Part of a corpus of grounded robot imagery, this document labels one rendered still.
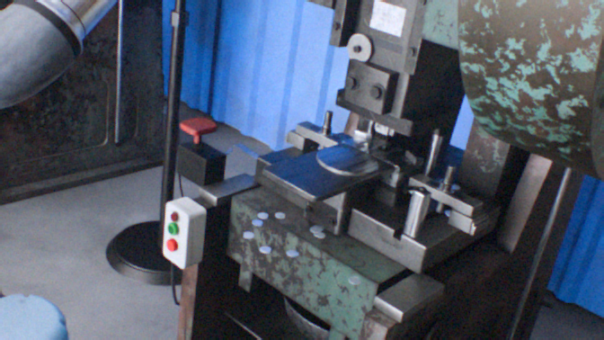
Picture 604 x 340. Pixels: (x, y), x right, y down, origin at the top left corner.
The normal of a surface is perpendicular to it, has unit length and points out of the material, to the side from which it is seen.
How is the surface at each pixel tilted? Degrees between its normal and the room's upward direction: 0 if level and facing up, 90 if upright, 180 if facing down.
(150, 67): 90
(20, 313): 8
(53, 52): 88
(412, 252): 90
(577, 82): 122
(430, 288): 0
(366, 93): 90
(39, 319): 8
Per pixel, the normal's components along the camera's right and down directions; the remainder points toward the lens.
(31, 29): 0.40, -0.21
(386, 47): -0.68, 0.22
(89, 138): 0.70, 0.39
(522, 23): -0.68, 0.55
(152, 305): 0.14, -0.89
